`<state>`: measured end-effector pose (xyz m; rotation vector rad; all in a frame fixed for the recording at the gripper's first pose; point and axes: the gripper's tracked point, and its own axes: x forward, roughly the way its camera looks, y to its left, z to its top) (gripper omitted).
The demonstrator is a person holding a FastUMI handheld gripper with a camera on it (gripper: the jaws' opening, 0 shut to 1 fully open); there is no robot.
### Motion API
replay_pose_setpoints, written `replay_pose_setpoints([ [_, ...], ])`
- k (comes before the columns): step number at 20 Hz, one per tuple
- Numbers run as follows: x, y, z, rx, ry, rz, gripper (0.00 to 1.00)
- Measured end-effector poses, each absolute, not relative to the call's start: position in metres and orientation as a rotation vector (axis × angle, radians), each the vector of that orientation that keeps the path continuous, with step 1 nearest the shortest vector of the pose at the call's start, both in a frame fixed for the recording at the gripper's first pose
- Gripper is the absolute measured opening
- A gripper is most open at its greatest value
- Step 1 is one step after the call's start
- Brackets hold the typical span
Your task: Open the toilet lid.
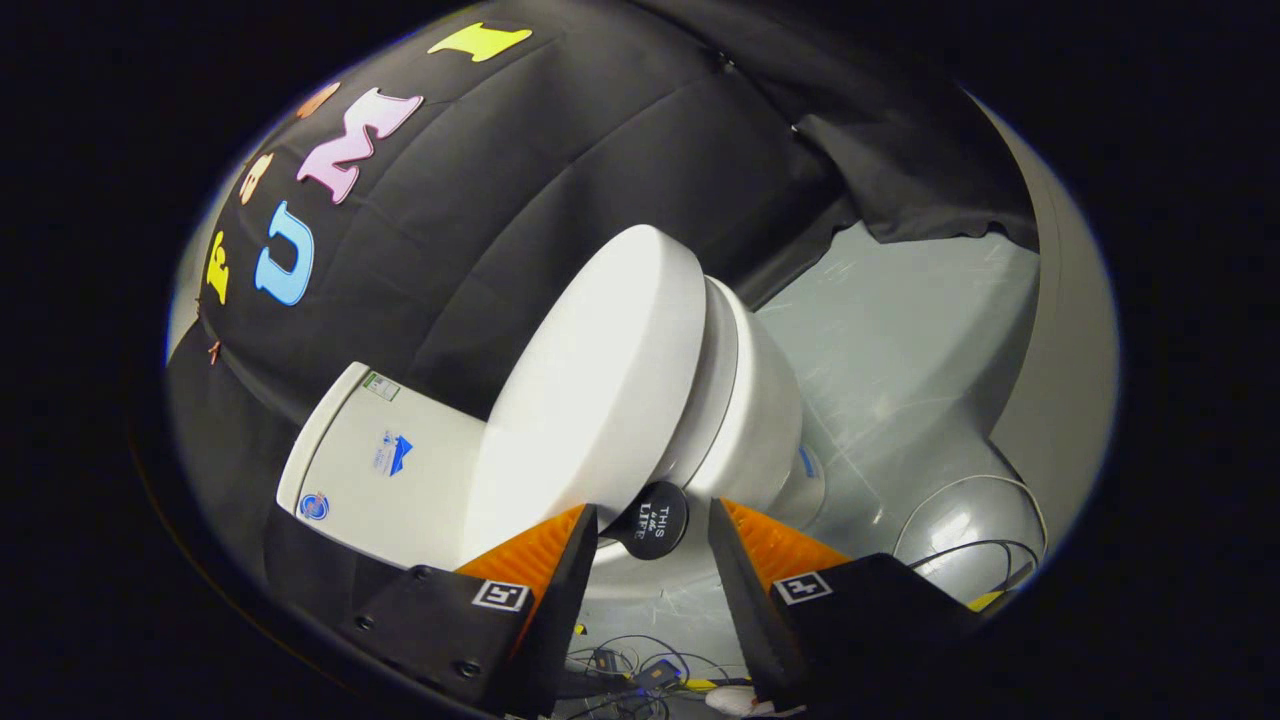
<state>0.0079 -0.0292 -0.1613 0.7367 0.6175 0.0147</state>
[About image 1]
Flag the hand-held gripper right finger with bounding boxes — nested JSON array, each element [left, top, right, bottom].
[[706, 497, 986, 713]]

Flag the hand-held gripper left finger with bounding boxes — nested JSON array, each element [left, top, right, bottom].
[[335, 503, 601, 719]]

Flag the black round lid handle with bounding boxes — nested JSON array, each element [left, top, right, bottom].
[[603, 481, 690, 561]]

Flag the white toilet lid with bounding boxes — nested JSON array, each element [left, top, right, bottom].
[[460, 224, 708, 563]]

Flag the white toilet bowl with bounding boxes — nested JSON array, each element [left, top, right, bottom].
[[585, 275, 829, 601]]

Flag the grey cabinet with white top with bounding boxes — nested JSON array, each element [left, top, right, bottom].
[[965, 95, 1121, 546]]

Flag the black backdrop cloth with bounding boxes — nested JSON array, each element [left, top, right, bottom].
[[165, 0, 1041, 591]]

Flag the cable tangle with small devices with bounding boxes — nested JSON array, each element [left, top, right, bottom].
[[565, 625, 761, 719]]

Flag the thin loose cables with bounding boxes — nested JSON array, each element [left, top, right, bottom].
[[893, 474, 1051, 613]]

